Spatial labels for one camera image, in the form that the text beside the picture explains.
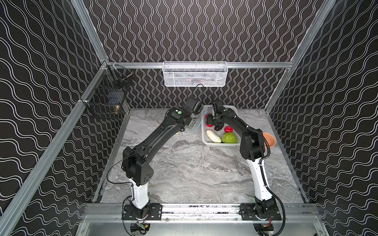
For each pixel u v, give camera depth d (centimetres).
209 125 104
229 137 92
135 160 46
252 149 63
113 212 76
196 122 73
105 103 93
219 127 104
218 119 82
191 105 61
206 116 107
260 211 67
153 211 75
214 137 99
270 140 96
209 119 98
